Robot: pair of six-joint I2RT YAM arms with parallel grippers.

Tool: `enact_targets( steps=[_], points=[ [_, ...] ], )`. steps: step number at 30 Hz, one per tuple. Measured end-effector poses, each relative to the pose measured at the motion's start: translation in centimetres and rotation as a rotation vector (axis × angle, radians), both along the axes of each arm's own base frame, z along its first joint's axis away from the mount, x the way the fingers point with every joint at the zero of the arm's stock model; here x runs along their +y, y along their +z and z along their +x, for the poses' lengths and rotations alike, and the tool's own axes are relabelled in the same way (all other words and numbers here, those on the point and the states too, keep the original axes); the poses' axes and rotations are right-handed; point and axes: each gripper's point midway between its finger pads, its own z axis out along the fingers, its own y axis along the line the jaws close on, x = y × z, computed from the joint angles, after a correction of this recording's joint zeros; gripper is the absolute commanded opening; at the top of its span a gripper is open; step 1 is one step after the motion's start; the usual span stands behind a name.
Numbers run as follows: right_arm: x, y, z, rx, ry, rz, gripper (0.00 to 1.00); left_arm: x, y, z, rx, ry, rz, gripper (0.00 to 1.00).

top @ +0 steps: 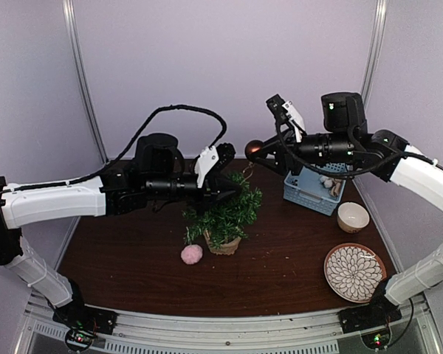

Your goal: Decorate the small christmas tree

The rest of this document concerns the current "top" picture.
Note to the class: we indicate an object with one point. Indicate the white ceramic bowl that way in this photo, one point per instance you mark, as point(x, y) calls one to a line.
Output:
point(352, 217)

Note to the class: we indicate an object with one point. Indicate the left aluminium corner post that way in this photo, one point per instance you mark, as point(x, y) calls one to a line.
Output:
point(72, 30)

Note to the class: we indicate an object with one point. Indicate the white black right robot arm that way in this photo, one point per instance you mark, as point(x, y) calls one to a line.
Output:
point(383, 153)

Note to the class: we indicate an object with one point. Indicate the pink pompom ornament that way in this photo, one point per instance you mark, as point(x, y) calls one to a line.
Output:
point(192, 252)

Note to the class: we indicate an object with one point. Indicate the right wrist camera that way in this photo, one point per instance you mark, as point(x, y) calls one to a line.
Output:
point(286, 113)

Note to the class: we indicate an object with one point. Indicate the right aluminium corner post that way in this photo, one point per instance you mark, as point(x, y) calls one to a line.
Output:
point(377, 38)

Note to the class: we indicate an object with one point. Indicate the small green christmas tree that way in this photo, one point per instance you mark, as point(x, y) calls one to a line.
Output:
point(226, 221)

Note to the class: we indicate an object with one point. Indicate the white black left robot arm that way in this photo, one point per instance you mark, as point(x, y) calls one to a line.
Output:
point(156, 173)

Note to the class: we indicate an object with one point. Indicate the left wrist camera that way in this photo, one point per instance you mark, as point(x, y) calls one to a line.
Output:
point(211, 159)

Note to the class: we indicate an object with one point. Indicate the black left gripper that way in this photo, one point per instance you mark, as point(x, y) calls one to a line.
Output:
point(216, 189)

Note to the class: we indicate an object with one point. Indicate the aluminium corner post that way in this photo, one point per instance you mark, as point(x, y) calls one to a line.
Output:
point(72, 30)
point(377, 38)

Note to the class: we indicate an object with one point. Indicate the left circuit board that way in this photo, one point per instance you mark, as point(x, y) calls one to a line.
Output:
point(79, 340)

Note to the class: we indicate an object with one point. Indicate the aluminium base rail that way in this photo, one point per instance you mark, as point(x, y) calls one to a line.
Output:
point(311, 332)

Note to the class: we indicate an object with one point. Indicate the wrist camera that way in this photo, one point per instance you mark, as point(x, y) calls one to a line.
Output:
point(211, 159)
point(286, 113)

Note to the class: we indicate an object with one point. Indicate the burlap tree pot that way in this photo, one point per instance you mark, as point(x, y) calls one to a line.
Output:
point(228, 249)

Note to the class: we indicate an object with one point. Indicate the circuit board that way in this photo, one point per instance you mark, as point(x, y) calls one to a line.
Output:
point(376, 339)
point(79, 340)

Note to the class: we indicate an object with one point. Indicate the floral patterned plate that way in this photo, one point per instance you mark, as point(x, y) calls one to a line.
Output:
point(353, 272)

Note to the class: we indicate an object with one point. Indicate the light blue plastic basket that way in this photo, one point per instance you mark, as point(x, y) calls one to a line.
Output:
point(310, 193)

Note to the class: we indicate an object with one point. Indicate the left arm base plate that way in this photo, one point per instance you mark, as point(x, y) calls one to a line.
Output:
point(86, 319)

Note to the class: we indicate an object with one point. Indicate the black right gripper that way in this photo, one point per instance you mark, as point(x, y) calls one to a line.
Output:
point(271, 147)

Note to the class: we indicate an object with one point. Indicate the brown shiny ball ornament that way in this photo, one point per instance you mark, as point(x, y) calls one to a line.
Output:
point(251, 147)

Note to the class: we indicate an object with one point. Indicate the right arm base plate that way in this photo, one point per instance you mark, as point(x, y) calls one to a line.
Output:
point(368, 316)

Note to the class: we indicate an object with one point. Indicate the right circuit board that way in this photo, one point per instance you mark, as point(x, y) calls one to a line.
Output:
point(376, 339)

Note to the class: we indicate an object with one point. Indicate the white cotton boll ornament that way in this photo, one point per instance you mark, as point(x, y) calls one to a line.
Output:
point(327, 182)

